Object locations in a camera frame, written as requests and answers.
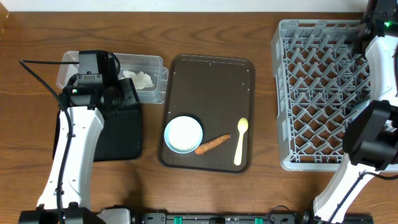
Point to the orange carrot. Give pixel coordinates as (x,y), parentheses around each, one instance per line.
(211,144)

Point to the clear plastic waste bin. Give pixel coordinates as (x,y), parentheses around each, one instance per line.
(151,65)

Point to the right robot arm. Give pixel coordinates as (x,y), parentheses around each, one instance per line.
(370,140)

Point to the dark brown serving tray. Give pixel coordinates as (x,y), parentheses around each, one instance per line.
(217,92)

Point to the light blue bowl with rice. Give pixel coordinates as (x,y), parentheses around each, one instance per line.
(183,134)

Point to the pale yellow spoon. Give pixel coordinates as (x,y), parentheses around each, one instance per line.
(242,128)

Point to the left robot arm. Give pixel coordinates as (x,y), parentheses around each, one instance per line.
(66,197)

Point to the grey dishwasher rack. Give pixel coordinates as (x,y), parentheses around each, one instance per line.
(322,85)

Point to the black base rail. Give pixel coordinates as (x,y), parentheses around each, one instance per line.
(236,218)

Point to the crumpled white tissue in bin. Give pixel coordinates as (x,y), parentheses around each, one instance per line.
(141,80)

